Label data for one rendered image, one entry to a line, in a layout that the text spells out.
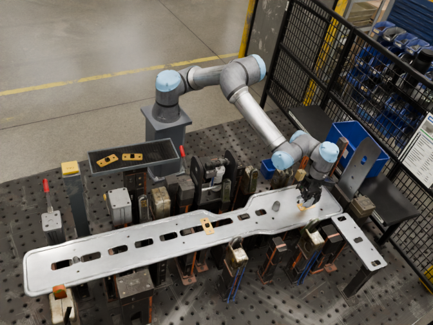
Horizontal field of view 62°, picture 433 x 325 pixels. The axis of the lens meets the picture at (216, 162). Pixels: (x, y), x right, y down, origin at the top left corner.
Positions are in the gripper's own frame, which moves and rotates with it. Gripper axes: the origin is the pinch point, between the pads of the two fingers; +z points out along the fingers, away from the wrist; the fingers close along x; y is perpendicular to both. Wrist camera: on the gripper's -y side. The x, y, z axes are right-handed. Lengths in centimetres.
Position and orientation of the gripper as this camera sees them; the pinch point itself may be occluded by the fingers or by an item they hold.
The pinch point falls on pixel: (307, 203)
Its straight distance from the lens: 170.0
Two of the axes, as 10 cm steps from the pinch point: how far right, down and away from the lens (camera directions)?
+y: -9.2, 1.8, -3.6
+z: -1.3, 7.1, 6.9
